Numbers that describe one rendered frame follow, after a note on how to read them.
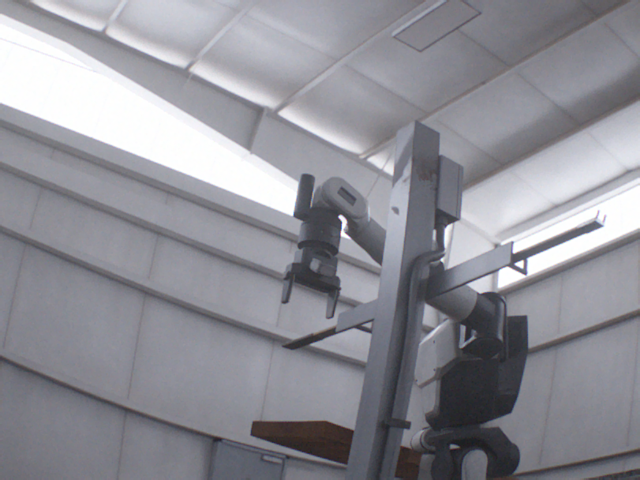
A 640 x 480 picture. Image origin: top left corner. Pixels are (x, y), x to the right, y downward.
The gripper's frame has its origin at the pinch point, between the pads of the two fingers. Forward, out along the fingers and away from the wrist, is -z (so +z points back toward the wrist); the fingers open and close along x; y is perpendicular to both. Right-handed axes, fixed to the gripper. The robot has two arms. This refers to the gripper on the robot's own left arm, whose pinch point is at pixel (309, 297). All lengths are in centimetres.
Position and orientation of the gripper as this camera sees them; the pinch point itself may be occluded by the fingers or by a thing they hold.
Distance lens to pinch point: 182.1
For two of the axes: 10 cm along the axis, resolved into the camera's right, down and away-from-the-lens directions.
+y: 5.1, -2.8, -8.2
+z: 1.6, -9.0, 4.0
